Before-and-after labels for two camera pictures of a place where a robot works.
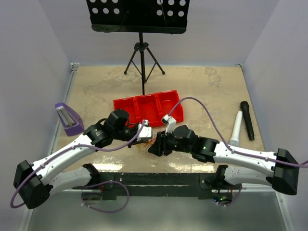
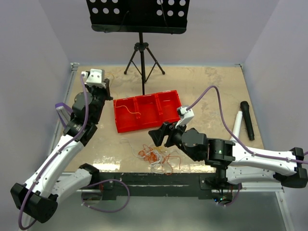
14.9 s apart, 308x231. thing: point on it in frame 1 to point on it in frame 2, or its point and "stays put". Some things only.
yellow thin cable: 140,145 to 121,106
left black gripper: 135,142 to 106,90
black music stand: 142,17 stays put
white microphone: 234,141 stays put
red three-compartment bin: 151,107 stays put
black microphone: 244,106 stays put
